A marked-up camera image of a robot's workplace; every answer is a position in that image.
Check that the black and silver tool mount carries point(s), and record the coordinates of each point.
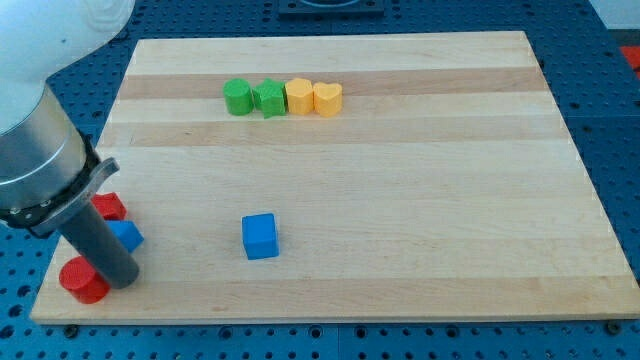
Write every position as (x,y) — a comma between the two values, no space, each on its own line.
(43,219)

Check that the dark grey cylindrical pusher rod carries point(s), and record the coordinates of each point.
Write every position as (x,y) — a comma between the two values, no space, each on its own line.
(92,238)

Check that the blue triangle block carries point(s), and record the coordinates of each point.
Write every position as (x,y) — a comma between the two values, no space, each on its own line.
(127,233)

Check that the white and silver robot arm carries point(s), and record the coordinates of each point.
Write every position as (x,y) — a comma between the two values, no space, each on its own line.
(50,171)

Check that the red block behind rod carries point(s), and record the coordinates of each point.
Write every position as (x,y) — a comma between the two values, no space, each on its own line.
(109,206)

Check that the red cylinder block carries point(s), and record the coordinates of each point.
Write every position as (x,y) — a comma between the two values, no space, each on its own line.
(82,281)

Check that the blue cube block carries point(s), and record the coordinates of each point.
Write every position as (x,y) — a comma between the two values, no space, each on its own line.
(260,236)

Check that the green cylinder block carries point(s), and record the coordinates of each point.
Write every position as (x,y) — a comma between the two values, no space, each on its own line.
(238,96)

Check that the green star block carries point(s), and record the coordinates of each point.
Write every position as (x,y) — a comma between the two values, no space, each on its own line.
(270,98)

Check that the yellow hexagon block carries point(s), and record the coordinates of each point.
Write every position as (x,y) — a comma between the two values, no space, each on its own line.
(300,96)

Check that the yellow heart block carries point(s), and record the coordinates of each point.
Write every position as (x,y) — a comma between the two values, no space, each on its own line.
(328,98)

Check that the light wooden board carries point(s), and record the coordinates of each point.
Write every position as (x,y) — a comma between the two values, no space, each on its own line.
(447,189)

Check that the red object at right edge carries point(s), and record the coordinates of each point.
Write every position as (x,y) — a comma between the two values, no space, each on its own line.
(632,55)

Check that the dark square base plate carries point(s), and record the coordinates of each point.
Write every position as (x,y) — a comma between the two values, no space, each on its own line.
(331,8)

